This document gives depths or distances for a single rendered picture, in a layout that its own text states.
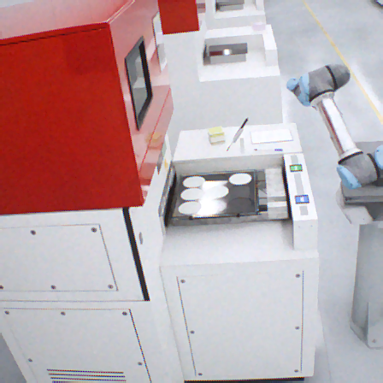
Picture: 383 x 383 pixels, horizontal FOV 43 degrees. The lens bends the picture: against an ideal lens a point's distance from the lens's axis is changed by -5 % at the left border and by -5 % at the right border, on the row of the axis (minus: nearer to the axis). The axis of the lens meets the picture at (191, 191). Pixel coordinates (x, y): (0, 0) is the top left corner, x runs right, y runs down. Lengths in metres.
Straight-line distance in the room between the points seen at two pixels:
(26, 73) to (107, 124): 0.28
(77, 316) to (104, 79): 0.97
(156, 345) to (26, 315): 0.54
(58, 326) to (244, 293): 0.76
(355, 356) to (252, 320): 0.74
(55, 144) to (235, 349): 1.26
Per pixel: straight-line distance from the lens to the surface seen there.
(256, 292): 2.06
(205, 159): 2.40
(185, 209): 2.15
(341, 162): 2.09
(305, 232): 1.95
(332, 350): 2.71
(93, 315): 1.97
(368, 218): 2.19
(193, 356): 2.37
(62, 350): 2.18
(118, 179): 1.56
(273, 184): 2.31
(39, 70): 1.49
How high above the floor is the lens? 2.05
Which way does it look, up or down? 31 degrees down
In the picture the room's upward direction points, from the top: 8 degrees counter-clockwise
